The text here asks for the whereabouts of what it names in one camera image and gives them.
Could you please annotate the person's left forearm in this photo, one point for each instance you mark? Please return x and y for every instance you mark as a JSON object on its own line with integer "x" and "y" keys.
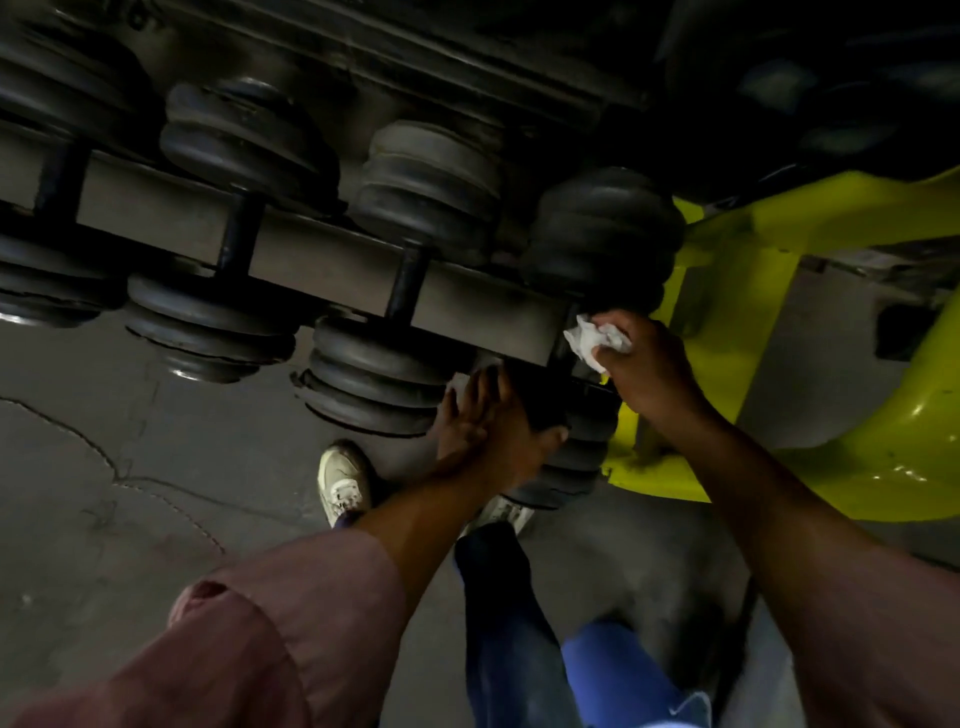
{"x": 262, "y": 637}

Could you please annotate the light blue plastic object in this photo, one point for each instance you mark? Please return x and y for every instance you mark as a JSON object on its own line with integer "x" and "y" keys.
{"x": 615, "y": 675}

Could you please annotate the person's blue jeans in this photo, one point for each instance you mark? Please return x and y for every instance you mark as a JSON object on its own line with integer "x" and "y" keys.
{"x": 510, "y": 637}

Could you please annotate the white cleaning cloth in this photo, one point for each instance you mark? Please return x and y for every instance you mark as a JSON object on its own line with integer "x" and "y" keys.
{"x": 589, "y": 337}

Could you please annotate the person's right forearm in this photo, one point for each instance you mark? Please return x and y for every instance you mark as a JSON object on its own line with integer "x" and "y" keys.
{"x": 840, "y": 600}

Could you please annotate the black yellow dumbbell rack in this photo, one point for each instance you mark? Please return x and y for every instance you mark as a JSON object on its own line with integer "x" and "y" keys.
{"x": 720, "y": 300}

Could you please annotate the person's white shoe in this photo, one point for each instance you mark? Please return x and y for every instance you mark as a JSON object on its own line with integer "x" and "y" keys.
{"x": 341, "y": 480}
{"x": 502, "y": 514}

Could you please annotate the black curved metal bar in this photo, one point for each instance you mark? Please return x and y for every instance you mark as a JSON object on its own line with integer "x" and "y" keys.
{"x": 731, "y": 645}

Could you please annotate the person's right hand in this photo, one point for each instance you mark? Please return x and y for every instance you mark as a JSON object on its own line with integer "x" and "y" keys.
{"x": 652, "y": 367}

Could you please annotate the person's left hand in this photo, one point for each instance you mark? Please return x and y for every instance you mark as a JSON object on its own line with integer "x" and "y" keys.
{"x": 495, "y": 442}

